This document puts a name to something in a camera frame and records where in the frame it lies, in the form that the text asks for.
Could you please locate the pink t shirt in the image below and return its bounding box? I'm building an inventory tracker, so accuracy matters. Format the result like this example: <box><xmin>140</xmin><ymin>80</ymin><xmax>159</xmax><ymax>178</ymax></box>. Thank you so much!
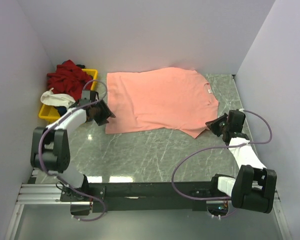
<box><xmin>105</xmin><ymin>67</ymin><xmax>219</xmax><ymax>139</ymax></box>

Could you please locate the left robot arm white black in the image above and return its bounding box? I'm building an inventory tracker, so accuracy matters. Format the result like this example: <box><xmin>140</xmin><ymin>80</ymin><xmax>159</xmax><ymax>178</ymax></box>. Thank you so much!
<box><xmin>30</xmin><ymin>90</ymin><xmax>116</xmax><ymax>201</ymax></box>

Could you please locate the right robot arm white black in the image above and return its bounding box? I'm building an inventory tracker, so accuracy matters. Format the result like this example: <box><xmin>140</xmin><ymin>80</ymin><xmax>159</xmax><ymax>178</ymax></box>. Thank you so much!
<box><xmin>206</xmin><ymin>109</ymin><xmax>277</xmax><ymax>214</ymax></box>

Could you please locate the red t shirt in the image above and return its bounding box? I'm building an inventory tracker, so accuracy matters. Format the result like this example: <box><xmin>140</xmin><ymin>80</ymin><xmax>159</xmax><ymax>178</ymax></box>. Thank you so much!
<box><xmin>46</xmin><ymin>60</ymin><xmax>98</xmax><ymax>101</ymax></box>

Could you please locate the blue t shirt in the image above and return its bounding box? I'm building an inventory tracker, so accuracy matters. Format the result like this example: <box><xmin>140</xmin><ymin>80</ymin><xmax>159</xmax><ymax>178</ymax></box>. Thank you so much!
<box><xmin>54</xmin><ymin>106</ymin><xmax>68</xmax><ymax>117</ymax></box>

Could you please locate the white t shirt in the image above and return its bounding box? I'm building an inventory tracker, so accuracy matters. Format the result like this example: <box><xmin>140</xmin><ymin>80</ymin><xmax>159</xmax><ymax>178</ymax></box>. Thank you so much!
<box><xmin>40</xmin><ymin>88</ymin><xmax>76</xmax><ymax>109</ymax></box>

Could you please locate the yellow plastic bin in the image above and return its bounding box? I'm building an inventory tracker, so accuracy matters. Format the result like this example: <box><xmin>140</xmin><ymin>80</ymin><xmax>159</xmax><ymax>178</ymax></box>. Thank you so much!
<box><xmin>38</xmin><ymin>68</ymin><xmax>98</xmax><ymax>123</ymax></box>

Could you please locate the black base beam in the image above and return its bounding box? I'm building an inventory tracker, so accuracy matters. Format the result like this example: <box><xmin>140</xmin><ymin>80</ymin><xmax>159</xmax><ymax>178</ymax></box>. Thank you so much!
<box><xmin>59</xmin><ymin>181</ymin><xmax>233</xmax><ymax>213</ymax></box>

